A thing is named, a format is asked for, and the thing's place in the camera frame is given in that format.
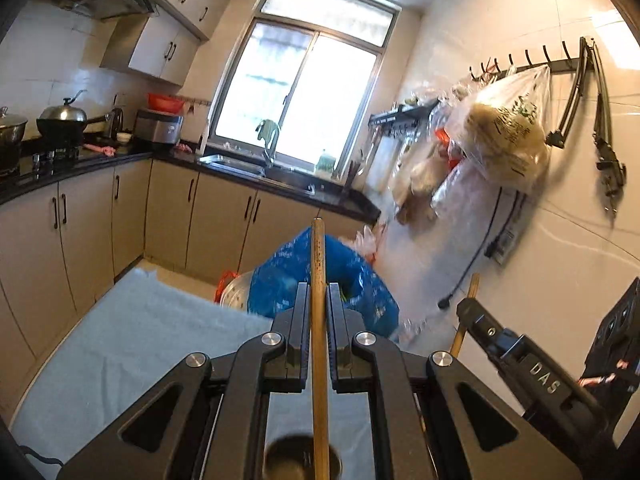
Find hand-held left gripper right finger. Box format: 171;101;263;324
326;282;585;480

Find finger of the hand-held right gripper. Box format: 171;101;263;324
456;298;617;442

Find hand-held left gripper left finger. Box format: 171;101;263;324
56;282;312;480

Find long wooden chopstick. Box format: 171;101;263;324
449;273;482;359
311;217;331;480

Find metal chopstick holder cup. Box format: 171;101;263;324
262;435;343;480

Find blue plastic bag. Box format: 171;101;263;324
247;226;401;338

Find steel steamer pot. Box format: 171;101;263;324
220;270;256;316

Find white plastic bags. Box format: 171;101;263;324
350;225;388;261

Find red plastic bag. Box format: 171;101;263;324
215;270;241;303

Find black kitchen countertop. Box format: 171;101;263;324
0;145;383;223

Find dark chopsticks in holder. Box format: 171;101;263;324
342;157;363;191

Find clear plastic bag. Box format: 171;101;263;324
430;155;506;241

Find green dish soap bottle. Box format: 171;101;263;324
314;149;336;178

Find brownish plastic bag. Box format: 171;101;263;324
392;145;451;226

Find steel faucet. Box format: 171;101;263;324
257;120;281;168

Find steel sink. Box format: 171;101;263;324
197;154;268;177

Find light blue cloth mat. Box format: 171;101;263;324
10;267;376;480

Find large clear bag yellow contents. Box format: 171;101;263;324
442;65;553;196

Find orange plastic bag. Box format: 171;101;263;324
434;127;466;168

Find beige base cabinets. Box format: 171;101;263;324
0;157;381;411

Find kitchen window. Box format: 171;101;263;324
207;0;403;176

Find silver rice cooker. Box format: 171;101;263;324
134;109;185;146

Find red plastic basin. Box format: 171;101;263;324
146;92;185;113

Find dark kettle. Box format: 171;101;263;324
102;107;125;141

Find gas stove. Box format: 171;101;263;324
0;142;83;181

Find black wok with steel lid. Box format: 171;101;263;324
36;89;111;141

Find steel pot with lid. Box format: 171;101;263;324
0;106;29;171

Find black power cable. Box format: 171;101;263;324
437;185;506;311

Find wall power strip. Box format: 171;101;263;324
492;227;518;266

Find black wall shelf rack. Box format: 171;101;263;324
367;99;443;141

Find long black folding bracket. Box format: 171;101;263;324
590;37;628;218

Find short black folding bracket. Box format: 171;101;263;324
547;37;593;150

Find black hook rail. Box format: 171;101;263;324
469;37;596;78

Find white wall cabinets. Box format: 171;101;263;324
100;0;251;86

